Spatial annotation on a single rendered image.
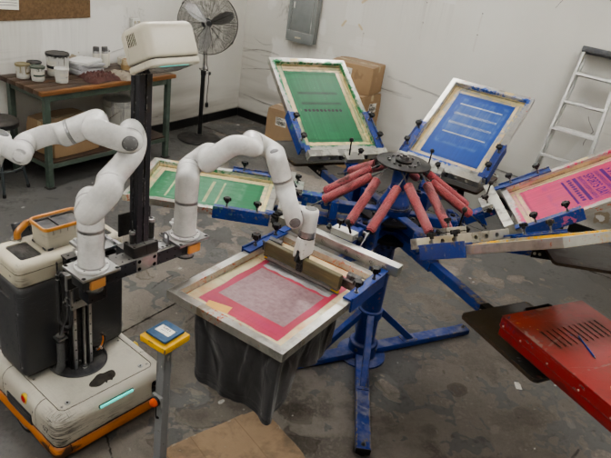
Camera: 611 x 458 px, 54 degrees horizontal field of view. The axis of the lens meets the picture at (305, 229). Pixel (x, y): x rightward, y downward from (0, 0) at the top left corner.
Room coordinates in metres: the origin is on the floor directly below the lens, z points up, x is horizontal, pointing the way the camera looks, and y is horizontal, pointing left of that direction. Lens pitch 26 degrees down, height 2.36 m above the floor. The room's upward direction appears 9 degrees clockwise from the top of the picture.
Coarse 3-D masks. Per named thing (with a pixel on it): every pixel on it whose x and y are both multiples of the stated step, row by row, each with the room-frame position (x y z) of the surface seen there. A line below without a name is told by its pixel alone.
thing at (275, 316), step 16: (288, 288) 2.25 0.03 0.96; (304, 288) 2.27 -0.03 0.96; (272, 304) 2.10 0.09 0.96; (288, 304) 2.12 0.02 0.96; (304, 304) 2.14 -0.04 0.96; (320, 304) 2.16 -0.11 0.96; (240, 320) 1.96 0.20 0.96; (256, 320) 1.98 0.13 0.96; (272, 320) 2.00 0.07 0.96; (288, 320) 2.01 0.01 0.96; (304, 320) 2.03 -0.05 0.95; (272, 336) 1.89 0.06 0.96
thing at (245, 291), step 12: (264, 264) 2.42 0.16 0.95; (240, 276) 2.29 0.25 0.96; (252, 276) 2.30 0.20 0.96; (264, 276) 2.32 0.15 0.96; (276, 276) 2.33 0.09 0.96; (216, 288) 2.16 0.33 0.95; (228, 288) 2.18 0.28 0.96; (240, 288) 2.19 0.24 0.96; (252, 288) 2.20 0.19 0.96; (264, 288) 2.22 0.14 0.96; (276, 288) 2.24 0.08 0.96; (204, 300) 2.06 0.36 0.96; (216, 300) 2.08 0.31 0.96; (228, 300) 2.09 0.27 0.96; (240, 300) 2.10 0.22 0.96; (252, 300) 2.12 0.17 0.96; (264, 300) 2.13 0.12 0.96; (228, 312) 2.01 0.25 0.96; (240, 312) 2.02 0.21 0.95
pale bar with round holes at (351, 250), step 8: (280, 216) 2.78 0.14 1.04; (296, 232) 2.71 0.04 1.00; (320, 232) 2.67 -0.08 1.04; (320, 240) 2.64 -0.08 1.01; (328, 240) 2.62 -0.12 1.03; (336, 240) 2.61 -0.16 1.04; (344, 240) 2.62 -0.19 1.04; (336, 248) 2.59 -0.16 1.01; (344, 248) 2.57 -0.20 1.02; (352, 248) 2.55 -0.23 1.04; (360, 248) 2.57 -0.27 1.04; (352, 256) 2.55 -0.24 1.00; (360, 256) 2.55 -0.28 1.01; (368, 256) 2.51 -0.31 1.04; (376, 256) 2.51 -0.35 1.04; (368, 264) 2.50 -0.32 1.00; (376, 264) 2.48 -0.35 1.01; (384, 264) 2.46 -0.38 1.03; (392, 264) 2.45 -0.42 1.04; (400, 264) 2.46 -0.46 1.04; (392, 272) 2.44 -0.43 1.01; (400, 272) 2.46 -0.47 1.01
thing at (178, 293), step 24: (288, 240) 2.65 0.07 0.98; (216, 264) 2.30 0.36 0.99; (336, 264) 2.51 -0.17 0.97; (192, 288) 2.12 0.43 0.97; (192, 312) 1.97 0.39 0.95; (216, 312) 1.94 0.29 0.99; (336, 312) 2.07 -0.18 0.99; (240, 336) 1.85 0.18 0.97; (264, 336) 1.84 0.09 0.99; (312, 336) 1.92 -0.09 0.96
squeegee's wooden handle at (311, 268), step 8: (272, 248) 2.43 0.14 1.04; (280, 248) 2.41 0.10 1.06; (272, 256) 2.43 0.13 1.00; (280, 256) 2.40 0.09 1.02; (288, 256) 2.38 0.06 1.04; (288, 264) 2.38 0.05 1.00; (304, 264) 2.34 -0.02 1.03; (312, 264) 2.32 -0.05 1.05; (320, 264) 2.32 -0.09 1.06; (304, 272) 2.33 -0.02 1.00; (312, 272) 2.31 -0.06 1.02; (320, 272) 2.29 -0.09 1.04; (328, 272) 2.28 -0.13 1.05; (336, 272) 2.28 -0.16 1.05; (320, 280) 2.29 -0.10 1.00; (328, 280) 2.27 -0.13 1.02; (336, 280) 2.25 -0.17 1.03; (336, 288) 2.25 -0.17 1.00
